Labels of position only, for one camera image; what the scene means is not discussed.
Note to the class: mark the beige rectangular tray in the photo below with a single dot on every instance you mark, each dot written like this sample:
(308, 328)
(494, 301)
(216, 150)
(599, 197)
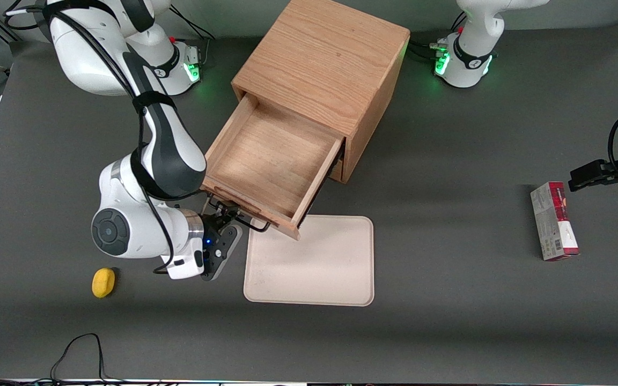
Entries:
(319, 268)

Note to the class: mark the wooden drawer cabinet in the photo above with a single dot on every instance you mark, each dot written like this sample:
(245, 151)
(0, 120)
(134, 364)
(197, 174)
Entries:
(330, 53)

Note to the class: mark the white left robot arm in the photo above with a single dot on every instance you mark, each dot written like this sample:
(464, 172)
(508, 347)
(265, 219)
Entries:
(475, 32)

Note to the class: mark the yellow lemon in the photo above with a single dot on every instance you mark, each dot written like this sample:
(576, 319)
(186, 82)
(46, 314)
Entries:
(103, 282)

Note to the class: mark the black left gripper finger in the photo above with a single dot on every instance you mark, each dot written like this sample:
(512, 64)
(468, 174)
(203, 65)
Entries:
(596, 169)
(596, 181)

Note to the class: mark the grey table mat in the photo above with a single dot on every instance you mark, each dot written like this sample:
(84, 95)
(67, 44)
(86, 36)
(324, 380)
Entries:
(448, 332)

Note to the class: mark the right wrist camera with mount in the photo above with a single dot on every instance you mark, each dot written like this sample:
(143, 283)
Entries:
(229, 246)

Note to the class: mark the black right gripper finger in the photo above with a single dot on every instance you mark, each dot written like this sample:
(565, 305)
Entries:
(218, 217)
(232, 210)

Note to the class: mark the red and grey carton box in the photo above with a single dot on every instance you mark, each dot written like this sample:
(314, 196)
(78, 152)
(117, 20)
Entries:
(553, 225)

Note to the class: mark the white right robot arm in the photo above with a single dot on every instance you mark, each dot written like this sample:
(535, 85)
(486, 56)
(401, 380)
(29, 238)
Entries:
(126, 230)

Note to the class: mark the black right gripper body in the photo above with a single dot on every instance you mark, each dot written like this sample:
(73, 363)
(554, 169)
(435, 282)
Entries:
(210, 222)

